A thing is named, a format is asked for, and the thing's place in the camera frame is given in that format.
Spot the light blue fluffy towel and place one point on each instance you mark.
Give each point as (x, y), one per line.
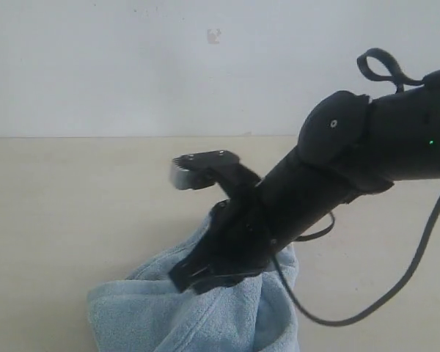
(144, 311)

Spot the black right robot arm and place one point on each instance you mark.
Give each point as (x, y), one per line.
(349, 146)

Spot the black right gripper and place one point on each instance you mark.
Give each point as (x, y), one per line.
(240, 241)

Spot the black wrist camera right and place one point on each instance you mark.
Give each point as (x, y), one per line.
(202, 170)

